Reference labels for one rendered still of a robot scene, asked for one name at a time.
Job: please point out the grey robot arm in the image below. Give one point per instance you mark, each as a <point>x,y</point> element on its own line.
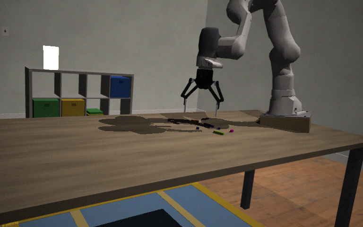
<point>285,51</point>

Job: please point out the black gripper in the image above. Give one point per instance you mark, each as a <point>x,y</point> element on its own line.
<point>204,80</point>

